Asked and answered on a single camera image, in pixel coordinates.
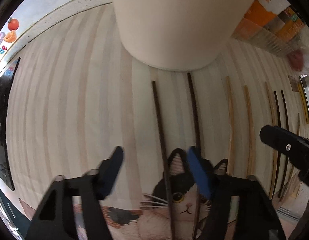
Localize dark brown chopstick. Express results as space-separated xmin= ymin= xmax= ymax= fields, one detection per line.
xmin=187 ymin=72 xmax=201 ymax=239
xmin=151 ymin=81 xmax=176 ymax=239

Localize red round object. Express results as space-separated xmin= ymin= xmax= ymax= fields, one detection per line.
xmin=287 ymin=49 xmax=304 ymax=72

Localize orange packaged goods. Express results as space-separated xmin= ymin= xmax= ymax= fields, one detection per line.
xmin=232 ymin=0 xmax=305 ymax=57

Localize striped cat placemat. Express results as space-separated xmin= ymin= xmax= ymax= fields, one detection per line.
xmin=6 ymin=4 xmax=309 ymax=239

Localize black stove top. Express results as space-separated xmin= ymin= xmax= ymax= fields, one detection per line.
xmin=0 ymin=58 xmax=20 ymax=191

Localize cream cylindrical utensil holder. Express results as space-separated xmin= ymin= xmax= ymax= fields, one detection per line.
xmin=113 ymin=0 xmax=255 ymax=71

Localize yellow handled utensil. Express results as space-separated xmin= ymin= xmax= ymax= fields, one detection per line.
xmin=298 ymin=82 xmax=309 ymax=125

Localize fruit sticker wall strip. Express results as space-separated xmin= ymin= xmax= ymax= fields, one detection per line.
xmin=0 ymin=17 xmax=20 ymax=68

